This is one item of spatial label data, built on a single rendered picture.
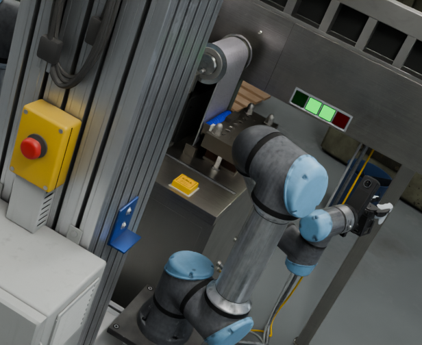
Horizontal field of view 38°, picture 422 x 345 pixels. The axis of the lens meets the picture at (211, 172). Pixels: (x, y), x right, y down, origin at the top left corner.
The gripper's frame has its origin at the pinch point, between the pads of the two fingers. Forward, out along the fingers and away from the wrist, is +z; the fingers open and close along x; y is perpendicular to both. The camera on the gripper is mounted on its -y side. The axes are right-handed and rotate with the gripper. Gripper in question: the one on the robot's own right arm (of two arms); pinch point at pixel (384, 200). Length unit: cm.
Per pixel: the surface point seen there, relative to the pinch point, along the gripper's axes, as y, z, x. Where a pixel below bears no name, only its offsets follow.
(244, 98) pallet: 77, 236, -253
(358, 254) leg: 57, 74, -33
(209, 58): -15, -4, -77
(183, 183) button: 23, -19, -60
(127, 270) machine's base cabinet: 66, -23, -71
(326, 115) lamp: -1, 44, -54
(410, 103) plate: -17, 54, -29
